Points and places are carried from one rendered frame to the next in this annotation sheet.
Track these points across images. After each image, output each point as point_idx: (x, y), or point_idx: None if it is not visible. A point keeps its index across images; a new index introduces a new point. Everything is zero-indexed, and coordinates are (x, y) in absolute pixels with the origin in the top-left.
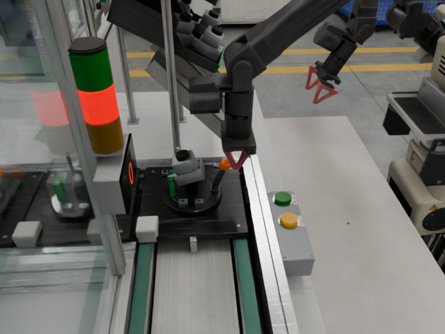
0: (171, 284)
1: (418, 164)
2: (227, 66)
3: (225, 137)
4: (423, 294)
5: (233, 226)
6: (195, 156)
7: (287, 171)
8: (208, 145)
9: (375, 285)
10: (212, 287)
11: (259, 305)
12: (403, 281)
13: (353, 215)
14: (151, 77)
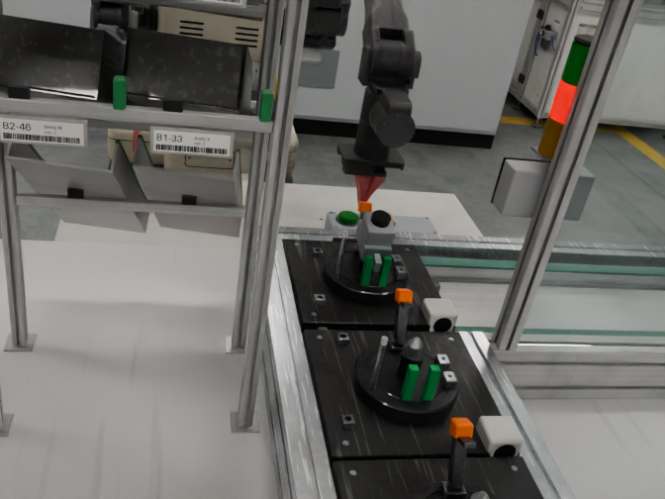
0: (480, 325)
1: (203, 157)
2: (415, 62)
3: (385, 160)
4: (404, 204)
5: (410, 252)
6: (172, 327)
7: (222, 242)
8: (136, 309)
9: None
10: (471, 296)
11: None
12: (392, 209)
13: (307, 213)
14: (235, 187)
